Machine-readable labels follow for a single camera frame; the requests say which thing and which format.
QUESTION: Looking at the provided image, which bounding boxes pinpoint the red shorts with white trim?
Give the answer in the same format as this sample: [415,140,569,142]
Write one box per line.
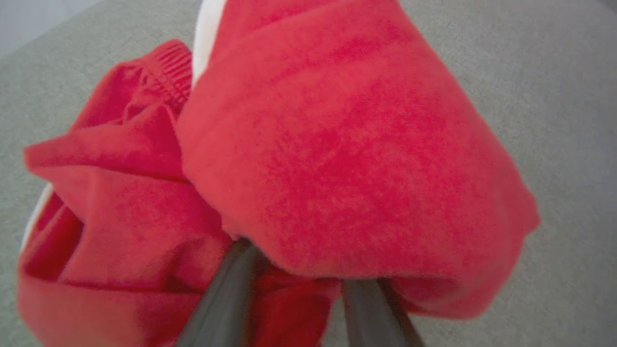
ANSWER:
[17,0,540,347]

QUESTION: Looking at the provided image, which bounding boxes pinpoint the grey fabric sofa cushion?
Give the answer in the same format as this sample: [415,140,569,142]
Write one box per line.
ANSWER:
[0,0,617,347]

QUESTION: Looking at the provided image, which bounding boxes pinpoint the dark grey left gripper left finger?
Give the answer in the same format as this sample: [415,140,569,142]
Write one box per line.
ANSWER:
[176,239,262,347]

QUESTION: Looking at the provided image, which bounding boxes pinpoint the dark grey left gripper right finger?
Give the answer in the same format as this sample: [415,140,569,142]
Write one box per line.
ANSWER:
[342,278,426,347]

